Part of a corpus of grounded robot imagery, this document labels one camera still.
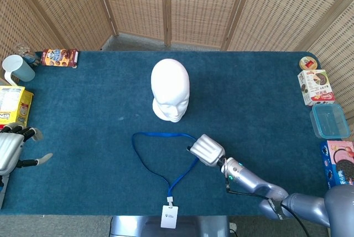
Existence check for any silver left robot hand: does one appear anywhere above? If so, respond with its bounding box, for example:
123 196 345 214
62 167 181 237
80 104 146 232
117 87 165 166
0 122 54 177

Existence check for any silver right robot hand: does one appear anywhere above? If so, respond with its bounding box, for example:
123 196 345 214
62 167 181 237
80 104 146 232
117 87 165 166
187 133 226 168

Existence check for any blue lanyard with badge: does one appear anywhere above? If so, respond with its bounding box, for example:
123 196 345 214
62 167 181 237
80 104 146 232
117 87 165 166
131 131 200 229

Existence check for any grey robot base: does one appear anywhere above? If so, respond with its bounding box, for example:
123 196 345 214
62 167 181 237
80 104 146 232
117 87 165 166
110 215 230 237

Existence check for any white foam mannequin head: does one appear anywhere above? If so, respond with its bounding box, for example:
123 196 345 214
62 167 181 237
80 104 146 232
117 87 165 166
150 58 191 123

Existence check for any yellow food box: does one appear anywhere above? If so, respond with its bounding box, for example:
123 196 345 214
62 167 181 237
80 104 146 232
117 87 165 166
0 85 34 127

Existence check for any white and blue pitcher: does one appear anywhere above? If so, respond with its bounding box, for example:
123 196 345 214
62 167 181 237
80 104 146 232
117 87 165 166
2 54 36 87

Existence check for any teal table cloth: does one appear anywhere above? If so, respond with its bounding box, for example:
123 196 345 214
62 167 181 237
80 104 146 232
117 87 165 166
0 50 354 216

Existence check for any clear glass cup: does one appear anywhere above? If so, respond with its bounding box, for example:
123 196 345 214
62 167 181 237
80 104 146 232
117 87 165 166
15 43 41 66

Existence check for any brown cookie box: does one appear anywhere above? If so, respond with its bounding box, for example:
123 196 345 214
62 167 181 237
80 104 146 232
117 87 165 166
40 48 79 69

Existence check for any white chocolate snack box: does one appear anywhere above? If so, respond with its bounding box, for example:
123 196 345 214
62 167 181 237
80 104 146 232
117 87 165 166
297 69 336 106

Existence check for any clear blue-rimmed plastic container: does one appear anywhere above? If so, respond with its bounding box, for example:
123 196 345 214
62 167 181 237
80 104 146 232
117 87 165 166
309 103 351 140

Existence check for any blue and pink cookie box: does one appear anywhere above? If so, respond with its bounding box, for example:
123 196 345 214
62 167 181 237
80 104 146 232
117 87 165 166
320 140 354 191

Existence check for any small round orange tin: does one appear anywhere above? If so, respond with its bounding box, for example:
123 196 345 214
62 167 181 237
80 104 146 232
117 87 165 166
299 56 318 70

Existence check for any rattan folding screen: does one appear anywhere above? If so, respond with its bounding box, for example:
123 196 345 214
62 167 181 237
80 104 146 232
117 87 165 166
0 0 354 138

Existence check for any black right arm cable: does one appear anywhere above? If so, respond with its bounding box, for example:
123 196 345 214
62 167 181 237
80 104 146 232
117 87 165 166
225 184 310 237

